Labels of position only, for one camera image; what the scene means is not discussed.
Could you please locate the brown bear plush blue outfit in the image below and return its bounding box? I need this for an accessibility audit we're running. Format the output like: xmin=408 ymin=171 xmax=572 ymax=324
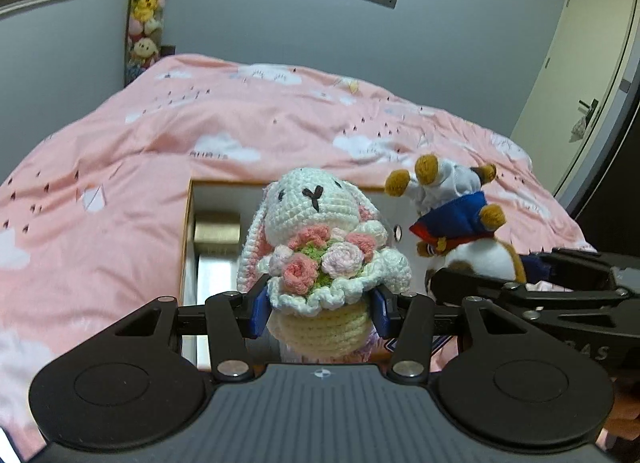
xmin=384 ymin=153 xmax=528 ymax=286

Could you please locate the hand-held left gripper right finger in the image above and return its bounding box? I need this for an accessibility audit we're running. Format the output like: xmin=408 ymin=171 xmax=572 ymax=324
xmin=369 ymin=284 xmax=542 ymax=380

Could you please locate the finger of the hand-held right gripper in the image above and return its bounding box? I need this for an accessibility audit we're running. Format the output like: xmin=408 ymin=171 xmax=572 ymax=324
xmin=520 ymin=249 xmax=640 ymax=290
xmin=430 ymin=266 xmax=629 ymax=322

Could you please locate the white door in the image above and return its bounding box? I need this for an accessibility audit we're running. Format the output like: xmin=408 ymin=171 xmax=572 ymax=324
xmin=510 ymin=0 xmax=640 ymax=194

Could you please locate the orange cardboard box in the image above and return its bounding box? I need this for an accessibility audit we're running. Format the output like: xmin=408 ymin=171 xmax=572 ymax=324
xmin=179 ymin=179 xmax=441 ymax=369

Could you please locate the clear tube of plush toys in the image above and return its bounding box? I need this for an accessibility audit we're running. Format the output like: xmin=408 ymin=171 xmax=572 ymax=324
xmin=122 ymin=0 xmax=173 ymax=86

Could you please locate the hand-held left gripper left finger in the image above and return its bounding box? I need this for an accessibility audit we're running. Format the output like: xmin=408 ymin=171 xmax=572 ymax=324
xmin=105 ymin=273 xmax=274 ymax=380

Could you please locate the white crochet bunny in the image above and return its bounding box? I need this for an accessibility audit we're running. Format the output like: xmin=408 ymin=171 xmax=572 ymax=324
xmin=237 ymin=167 xmax=413 ymax=359

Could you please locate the dark furniture panel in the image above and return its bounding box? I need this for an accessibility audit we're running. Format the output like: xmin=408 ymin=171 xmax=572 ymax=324
xmin=552 ymin=93 xmax=640 ymax=254

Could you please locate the gold box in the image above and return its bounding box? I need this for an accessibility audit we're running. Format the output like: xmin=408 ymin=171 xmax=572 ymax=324
xmin=194 ymin=212 xmax=241 ymax=246

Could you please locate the pink printed blanket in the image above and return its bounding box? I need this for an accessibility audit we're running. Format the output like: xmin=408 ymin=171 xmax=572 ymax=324
xmin=0 ymin=53 xmax=598 ymax=444

